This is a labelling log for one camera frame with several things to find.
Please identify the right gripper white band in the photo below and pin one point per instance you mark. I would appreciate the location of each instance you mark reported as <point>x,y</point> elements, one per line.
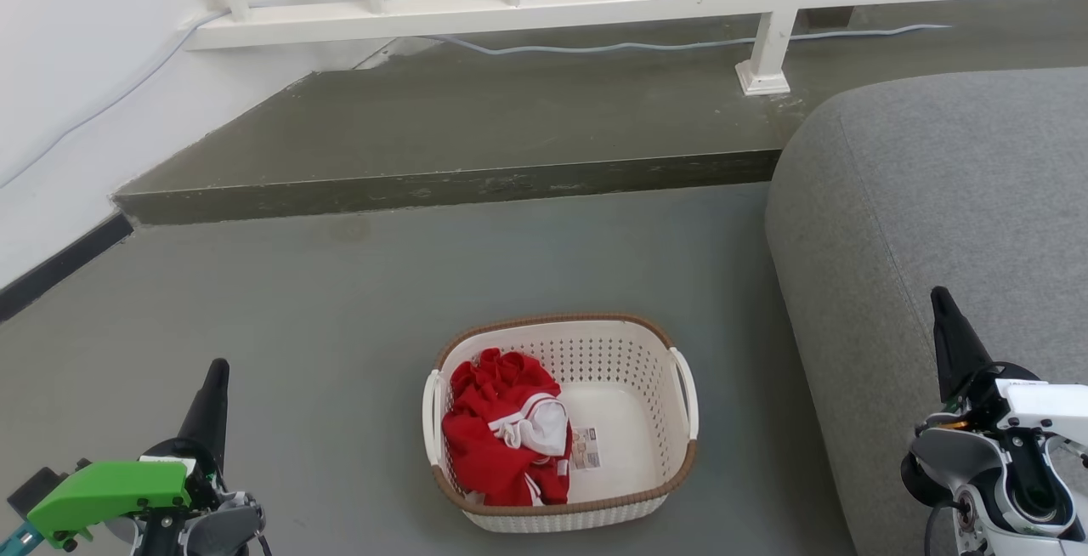
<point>1041,407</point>

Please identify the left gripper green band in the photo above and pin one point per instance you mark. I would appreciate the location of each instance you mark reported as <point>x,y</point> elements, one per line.
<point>110,488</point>

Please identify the white plastic laundry basket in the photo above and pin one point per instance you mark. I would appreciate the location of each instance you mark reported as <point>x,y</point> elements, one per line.
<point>629,386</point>

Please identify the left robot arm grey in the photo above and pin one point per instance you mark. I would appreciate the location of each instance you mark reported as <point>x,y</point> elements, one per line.
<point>225,526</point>

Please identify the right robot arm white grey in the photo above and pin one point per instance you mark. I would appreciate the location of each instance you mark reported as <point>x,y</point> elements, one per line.
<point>994,479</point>

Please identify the grey fabric sofa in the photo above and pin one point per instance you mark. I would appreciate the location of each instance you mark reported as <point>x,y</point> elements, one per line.
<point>935,216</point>

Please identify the red and white garment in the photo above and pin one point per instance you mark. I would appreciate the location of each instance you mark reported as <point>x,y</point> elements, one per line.
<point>493,445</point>

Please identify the small printed paper label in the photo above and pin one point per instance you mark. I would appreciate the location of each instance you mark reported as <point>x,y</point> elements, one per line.
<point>586,448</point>

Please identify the raised grey concrete step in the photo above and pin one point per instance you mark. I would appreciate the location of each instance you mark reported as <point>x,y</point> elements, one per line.
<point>476,131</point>

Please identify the white wooden railing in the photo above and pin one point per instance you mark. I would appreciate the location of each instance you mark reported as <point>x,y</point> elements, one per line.
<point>527,10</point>

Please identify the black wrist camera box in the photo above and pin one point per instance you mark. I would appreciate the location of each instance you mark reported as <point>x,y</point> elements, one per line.
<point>34,488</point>

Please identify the black wall baseboard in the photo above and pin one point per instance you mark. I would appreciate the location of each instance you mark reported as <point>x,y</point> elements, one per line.
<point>59,265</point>

